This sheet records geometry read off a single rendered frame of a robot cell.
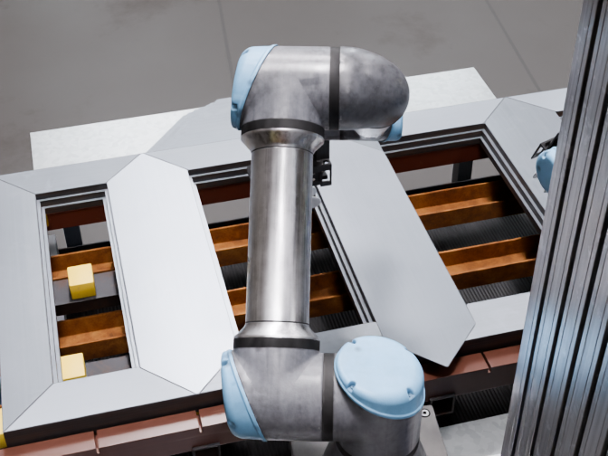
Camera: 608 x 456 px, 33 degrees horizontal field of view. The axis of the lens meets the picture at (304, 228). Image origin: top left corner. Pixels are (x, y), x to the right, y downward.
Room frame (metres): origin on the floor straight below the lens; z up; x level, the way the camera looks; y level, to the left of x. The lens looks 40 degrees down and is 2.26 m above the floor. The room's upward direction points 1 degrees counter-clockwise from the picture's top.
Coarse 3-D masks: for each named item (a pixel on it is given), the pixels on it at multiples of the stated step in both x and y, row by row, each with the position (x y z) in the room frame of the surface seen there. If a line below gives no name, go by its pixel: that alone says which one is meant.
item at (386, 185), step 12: (348, 180) 1.81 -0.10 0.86; (360, 180) 1.81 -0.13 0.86; (372, 180) 1.81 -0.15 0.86; (384, 180) 1.81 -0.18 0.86; (396, 180) 1.81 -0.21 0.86; (324, 192) 1.77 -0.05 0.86; (336, 192) 1.77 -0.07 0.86; (348, 192) 1.77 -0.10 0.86; (360, 192) 1.77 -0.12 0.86; (372, 192) 1.77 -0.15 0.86; (384, 192) 1.77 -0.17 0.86; (396, 192) 1.77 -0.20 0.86; (336, 204) 1.73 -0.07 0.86
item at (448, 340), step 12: (468, 324) 1.37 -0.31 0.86; (408, 336) 1.34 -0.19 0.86; (420, 336) 1.34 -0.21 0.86; (432, 336) 1.34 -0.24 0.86; (444, 336) 1.34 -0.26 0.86; (456, 336) 1.34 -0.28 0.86; (408, 348) 1.30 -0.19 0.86; (420, 348) 1.30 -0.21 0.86; (432, 348) 1.30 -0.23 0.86; (444, 348) 1.30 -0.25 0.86; (456, 348) 1.30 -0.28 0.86
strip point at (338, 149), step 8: (336, 144) 1.95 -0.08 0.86; (344, 144) 1.95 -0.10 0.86; (352, 144) 1.95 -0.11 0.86; (360, 144) 1.95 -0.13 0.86; (336, 152) 1.92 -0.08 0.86; (344, 152) 1.92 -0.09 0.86; (352, 152) 1.92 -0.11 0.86; (360, 152) 1.92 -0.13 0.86; (368, 152) 1.92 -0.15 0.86; (376, 152) 1.92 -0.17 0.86
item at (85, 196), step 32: (480, 128) 2.03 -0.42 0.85; (64, 192) 1.79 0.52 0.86; (96, 192) 1.80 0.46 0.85; (512, 192) 1.82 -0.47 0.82; (320, 224) 1.71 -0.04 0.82; (224, 288) 1.51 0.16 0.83; (352, 288) 1.50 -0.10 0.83; (128, 320) 1.40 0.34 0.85; (480, 352) 1.33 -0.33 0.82; (96, 416) 1.16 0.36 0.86; (128, 416) 1.17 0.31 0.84; (160, 416) 1.19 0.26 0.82
